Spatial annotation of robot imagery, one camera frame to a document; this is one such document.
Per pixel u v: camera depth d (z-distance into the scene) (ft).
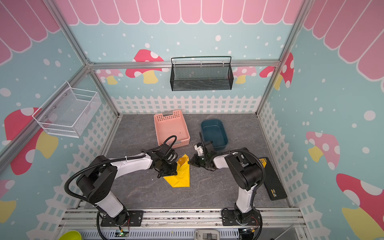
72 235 2.24
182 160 3.06
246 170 1.64
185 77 3.03
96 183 1.51
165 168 2.51
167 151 2.44
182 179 2.86
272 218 2.50
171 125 3.78
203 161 2.73
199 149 2.95
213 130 3.69
